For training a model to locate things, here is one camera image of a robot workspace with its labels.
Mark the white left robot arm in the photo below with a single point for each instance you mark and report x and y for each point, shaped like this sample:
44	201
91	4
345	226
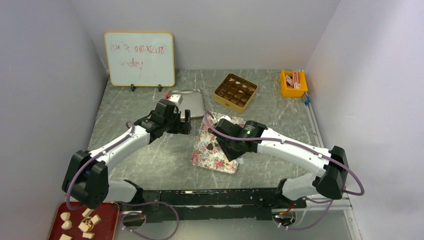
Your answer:
87	179

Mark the red tray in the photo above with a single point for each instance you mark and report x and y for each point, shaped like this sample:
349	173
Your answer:
84	223

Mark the metal tongs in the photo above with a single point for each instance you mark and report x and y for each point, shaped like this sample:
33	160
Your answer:
240	161

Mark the gold chocolate tin box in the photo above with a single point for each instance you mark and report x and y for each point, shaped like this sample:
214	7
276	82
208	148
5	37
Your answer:
235	93

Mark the dark chocolate lower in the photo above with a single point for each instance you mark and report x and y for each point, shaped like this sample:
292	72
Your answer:
210	146

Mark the orange parts bin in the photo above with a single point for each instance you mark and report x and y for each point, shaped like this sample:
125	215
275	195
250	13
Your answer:
293	83

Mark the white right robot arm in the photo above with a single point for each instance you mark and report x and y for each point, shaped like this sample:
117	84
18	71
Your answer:
327	173

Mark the whiteboard with red writing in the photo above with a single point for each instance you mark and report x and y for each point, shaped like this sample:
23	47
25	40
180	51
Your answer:
140	58

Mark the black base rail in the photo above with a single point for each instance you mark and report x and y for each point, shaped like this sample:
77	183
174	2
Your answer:
218	204

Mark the floral rectangular tray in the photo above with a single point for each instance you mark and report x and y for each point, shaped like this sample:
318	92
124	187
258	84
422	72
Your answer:
213	159

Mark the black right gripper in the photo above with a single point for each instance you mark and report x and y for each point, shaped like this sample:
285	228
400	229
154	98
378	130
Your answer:
228	145

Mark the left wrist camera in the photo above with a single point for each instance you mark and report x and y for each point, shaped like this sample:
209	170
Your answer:
177	99

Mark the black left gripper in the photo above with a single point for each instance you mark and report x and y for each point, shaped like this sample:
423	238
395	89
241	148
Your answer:
183	127

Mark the silver tin lid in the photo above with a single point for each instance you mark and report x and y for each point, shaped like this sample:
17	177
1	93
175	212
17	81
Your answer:
193	101

